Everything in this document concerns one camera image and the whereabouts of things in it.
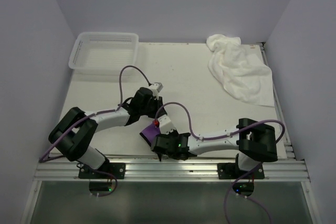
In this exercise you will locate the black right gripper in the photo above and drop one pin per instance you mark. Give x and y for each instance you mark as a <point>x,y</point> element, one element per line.
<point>173,132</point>

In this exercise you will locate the white plastic basket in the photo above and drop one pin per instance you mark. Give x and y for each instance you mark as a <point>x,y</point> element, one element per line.
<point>103,53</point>

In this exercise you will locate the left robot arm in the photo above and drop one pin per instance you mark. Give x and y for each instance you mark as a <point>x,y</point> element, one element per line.
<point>74,132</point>

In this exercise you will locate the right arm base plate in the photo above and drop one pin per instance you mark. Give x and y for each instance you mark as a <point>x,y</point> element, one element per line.
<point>232,172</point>

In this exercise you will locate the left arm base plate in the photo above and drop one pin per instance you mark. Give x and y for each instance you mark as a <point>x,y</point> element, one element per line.
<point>116,169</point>

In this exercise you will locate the purple and black towel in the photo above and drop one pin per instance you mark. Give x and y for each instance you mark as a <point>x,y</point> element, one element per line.
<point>149,133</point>

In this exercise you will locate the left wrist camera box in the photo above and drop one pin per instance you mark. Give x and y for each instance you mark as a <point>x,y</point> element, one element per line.
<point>156,88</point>

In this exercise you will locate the white towel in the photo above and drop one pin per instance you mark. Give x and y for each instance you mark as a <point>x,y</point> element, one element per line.
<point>244,76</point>

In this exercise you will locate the aluminium mounting rail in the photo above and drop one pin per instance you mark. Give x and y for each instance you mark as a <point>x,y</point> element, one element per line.
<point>150,169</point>

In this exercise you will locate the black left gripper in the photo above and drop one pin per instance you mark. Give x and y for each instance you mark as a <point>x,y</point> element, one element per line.
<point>157,102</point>

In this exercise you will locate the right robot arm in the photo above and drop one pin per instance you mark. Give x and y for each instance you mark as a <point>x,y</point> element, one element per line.
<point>254,140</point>

